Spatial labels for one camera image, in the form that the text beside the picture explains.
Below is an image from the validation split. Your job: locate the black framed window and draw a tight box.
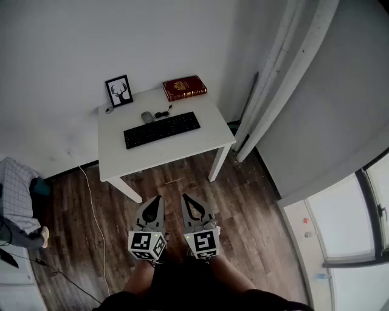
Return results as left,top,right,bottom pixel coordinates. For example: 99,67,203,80
306,154,389,311

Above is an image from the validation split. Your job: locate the black framed deer picture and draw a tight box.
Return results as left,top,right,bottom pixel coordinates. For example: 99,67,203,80
105,74,134,109

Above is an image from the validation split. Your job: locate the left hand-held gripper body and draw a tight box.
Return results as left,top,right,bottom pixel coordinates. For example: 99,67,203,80
127,223,168,262

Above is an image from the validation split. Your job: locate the black USB cable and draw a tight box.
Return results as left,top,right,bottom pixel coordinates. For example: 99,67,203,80
153,104,173,120

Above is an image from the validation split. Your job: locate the black pole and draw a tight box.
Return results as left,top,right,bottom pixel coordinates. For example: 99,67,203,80
239,71,260,122

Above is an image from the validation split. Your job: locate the red hardcover book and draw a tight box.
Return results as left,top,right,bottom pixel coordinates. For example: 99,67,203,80
162,75,208,103

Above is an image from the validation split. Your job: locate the black keyboard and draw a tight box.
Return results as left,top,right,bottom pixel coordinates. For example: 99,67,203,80
123,111,202,150

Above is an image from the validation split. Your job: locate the person's black shirt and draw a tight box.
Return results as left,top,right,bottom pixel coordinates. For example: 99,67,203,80
94,258,314,311

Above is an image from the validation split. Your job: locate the white window sill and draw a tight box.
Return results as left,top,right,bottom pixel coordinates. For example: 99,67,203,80
282,199,338,311

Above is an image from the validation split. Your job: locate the black floor cable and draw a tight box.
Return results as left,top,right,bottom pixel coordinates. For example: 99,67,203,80
12,253,103,304

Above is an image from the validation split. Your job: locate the white checked cloth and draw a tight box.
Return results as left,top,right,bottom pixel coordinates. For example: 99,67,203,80
0,157,42,234

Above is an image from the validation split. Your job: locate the person's left forearm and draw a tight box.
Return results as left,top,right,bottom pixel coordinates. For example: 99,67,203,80
123,259,156,297

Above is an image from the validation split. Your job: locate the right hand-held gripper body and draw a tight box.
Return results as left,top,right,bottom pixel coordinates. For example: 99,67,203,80
183,218,221,261

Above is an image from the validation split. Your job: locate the person's right forearm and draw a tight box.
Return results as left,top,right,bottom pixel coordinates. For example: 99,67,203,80
209,256,256,294

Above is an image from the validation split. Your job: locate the teal cloth item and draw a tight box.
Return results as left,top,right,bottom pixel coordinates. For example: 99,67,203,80
30,177,51,195

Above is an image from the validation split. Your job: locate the white pipe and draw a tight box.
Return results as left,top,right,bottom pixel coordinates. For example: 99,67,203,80
234,0,322,157
236,0,340,163
232,0,300,152

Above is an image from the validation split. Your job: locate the white table leg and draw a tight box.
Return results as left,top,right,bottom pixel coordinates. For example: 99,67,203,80
108,176,143,203
208,145,233,182

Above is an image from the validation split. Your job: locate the white floor cable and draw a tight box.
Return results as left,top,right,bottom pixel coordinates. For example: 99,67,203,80
78,165,111,297

